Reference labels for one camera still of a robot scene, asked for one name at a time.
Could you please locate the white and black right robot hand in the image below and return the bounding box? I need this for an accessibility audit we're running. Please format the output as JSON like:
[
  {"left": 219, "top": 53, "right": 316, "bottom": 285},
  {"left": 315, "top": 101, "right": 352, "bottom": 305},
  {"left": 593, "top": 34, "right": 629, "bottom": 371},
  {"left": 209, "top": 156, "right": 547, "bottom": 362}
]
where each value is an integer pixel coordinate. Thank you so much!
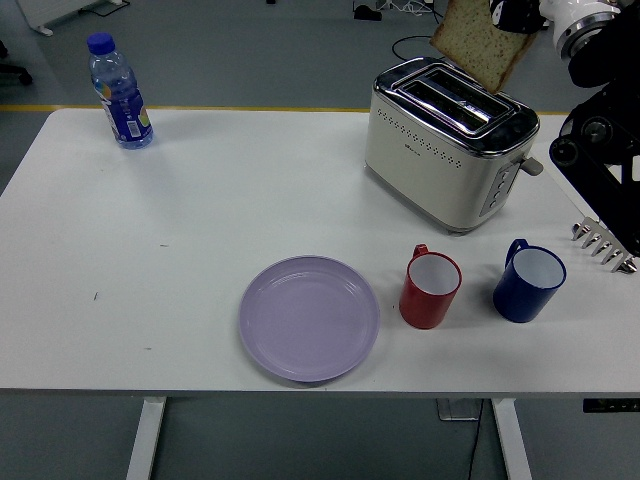
[{"left": 487, "top": 0, "right": 621, "bottom": 36}]

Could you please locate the slice of bread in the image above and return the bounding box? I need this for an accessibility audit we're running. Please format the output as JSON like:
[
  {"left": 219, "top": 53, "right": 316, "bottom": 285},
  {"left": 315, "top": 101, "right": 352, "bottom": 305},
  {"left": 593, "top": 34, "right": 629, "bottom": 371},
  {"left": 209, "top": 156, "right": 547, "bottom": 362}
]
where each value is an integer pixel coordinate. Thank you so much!
[{"left": 429, "top": 0, "right": 541, "bottom": 95}]

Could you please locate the grey toaster lever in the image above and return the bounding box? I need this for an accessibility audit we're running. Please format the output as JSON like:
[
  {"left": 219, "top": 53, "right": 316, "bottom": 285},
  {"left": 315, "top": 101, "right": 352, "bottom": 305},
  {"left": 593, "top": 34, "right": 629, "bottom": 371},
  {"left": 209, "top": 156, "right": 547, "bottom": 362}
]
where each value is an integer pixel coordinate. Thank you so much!
[{"left": 517, "top": 155, "right": 545, "bottom": 178}]

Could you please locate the purple plate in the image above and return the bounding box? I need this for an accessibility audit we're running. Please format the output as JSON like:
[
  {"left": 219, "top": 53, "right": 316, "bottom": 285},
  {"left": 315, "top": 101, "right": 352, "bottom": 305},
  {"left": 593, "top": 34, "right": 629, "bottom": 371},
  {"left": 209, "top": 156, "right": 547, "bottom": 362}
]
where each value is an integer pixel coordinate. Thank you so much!
[{"left": 237, "top": 255, "right": 381, "bottom": 384}]

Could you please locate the cream and chrome toaster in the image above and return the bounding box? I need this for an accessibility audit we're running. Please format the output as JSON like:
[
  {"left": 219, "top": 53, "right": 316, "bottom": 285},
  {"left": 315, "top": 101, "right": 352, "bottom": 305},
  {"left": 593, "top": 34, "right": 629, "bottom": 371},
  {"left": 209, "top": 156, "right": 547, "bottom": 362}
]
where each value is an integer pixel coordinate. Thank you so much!
[{"left": 363, "top": 56, "right": 545, "bottom": 236}]

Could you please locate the metal toast rack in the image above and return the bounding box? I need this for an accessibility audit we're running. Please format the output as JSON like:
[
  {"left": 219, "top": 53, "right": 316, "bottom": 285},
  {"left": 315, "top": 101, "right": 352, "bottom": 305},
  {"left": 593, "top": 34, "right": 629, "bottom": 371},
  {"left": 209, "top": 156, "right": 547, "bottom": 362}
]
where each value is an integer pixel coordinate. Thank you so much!
[{"left": 571, "top": 215, "right": 635, "bottom": 275}]

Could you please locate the blue mug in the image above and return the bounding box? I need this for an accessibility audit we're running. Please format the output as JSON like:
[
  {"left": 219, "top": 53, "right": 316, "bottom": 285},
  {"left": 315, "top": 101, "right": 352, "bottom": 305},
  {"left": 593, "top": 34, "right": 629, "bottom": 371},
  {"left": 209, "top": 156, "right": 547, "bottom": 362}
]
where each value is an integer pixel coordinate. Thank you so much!
[{"left": 492, "top": 238, "right": 568, "bottom": 324}]

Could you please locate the red mug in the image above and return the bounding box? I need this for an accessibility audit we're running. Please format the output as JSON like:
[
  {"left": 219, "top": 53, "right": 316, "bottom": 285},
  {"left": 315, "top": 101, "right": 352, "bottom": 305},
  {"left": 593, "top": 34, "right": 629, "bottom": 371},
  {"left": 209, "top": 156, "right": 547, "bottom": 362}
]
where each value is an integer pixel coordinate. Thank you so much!
[{"left": 398, "top": 243, "right": 463, "bottom": 330}]

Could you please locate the black table control panel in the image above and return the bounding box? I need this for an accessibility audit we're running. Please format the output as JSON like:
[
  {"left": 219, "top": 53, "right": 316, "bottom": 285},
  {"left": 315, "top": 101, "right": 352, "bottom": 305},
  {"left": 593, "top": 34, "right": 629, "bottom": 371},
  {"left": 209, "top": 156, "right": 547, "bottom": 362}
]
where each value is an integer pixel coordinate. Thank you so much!
[{"left": 582, "top": 398, "right": 640, "bottom": 414}]

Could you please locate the grey box under table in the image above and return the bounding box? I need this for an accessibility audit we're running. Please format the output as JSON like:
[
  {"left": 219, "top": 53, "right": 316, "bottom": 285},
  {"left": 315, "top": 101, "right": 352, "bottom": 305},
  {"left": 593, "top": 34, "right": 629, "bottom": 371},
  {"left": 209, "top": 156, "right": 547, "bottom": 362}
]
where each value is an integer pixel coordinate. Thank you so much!
[{"left": 434, "top": 398, "right": 484, "bottom": 422}]

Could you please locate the white table leg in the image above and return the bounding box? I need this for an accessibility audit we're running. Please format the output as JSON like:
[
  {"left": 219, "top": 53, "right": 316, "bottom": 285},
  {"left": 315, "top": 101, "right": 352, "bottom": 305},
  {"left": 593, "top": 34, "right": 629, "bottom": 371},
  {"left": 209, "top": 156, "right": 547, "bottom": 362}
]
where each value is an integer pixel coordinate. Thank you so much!
[
  {"left": 124, "top": 397, "right": 167, "bottom": 480},
  {"left": 489, "top": 398, "right": 533, "bottom": 480}
]

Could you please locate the clear water bottle blue cap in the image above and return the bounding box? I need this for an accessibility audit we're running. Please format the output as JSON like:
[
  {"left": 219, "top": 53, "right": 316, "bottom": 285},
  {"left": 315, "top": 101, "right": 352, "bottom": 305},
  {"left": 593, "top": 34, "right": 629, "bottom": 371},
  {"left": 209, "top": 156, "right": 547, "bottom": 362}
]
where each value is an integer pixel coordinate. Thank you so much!
[{"left": 86, "top": 32, "right": 155, "bottom": 151}]

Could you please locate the white stand base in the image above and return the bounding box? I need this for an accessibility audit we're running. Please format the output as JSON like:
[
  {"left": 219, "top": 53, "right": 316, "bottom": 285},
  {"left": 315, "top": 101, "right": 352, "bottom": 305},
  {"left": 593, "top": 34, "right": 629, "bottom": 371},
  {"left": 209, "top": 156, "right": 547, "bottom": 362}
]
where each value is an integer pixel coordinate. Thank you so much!
[{"left": 16, "top": 0, "right": 131, "bottom": 37}]

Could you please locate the black office chair base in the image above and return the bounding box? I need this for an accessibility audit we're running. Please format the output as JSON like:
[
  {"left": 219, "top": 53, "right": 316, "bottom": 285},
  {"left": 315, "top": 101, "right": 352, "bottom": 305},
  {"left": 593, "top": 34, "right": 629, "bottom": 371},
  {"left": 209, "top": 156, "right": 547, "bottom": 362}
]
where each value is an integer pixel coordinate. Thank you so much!
[{"left": 0, "top": 39, "right": 34, "bottom": 87}]

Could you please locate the white cable bundle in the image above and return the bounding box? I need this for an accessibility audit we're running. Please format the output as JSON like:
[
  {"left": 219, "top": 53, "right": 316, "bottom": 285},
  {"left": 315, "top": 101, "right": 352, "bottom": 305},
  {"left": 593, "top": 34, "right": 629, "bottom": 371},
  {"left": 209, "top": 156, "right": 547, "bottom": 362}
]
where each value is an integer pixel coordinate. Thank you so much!
[{"left": 383, "top": 0, "right": 434, "bottom": 16}]

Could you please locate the black toaster power cord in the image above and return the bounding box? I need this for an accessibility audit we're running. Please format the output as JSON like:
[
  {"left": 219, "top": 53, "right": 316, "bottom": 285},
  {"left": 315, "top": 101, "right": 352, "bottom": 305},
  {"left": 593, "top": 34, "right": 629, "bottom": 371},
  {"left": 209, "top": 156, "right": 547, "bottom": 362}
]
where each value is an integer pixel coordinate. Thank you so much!
[{"left": 391, "top": 7, "right": 459, "bottom": 64}]

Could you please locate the black cable under table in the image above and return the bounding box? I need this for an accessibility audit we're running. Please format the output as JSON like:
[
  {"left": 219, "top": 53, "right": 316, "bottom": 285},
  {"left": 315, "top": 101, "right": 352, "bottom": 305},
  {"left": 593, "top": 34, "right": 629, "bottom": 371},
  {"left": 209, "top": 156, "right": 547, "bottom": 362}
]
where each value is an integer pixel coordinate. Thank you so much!
[{"left": 465, "top": 399, "right": 485, "bottom": 480}]

